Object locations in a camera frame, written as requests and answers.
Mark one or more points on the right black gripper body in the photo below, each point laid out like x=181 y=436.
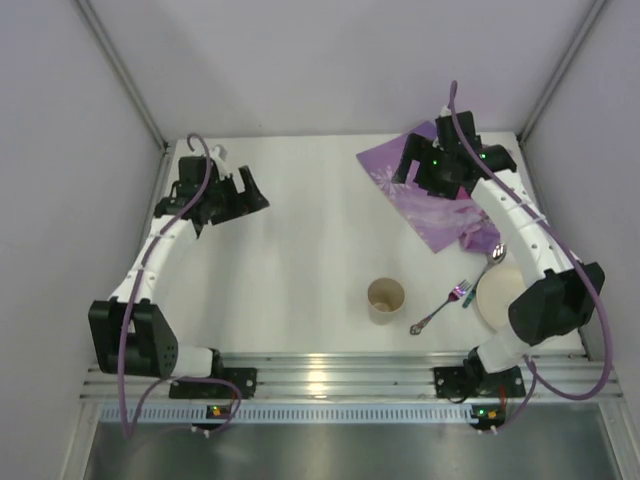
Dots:
x=420 y=163

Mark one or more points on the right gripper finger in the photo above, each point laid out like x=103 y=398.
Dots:
x=426 y=175
x=414 y=149

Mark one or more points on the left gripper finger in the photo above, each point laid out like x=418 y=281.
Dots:
x=236 y=203
x=252 y=198

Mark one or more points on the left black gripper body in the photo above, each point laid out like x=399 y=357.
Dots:
x=228 y=200

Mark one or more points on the purple Elsa placemat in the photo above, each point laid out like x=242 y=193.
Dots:
x=438 y=222

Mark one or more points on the iridescent spoon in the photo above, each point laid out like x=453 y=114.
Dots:
x=492 y=259

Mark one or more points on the iridescent fork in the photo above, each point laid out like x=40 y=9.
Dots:
x=458 y=292

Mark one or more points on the beige plate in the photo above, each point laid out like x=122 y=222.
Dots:
x=501 y=286

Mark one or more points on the beige cup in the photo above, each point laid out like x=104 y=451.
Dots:
x=386 y=301

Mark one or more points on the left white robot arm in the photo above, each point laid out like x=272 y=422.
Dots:
x=131 y=333

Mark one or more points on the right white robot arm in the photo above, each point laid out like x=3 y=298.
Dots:
x=561 y=293

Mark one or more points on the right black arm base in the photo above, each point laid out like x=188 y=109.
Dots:
x=455 y=384

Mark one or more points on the aluminium mounting rail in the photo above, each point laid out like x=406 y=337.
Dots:
x=404 y=377

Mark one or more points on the right aluminium frame post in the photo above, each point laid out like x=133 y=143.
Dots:
x=570 y=52

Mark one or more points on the aluminium frame post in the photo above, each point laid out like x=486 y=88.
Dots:
x=570 y=52
x=101 y=36

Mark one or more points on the left aluminium frame post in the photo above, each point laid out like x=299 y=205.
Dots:
x=101 y=36

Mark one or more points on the slotted cable duct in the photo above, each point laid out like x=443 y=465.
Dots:
x=323 y=413

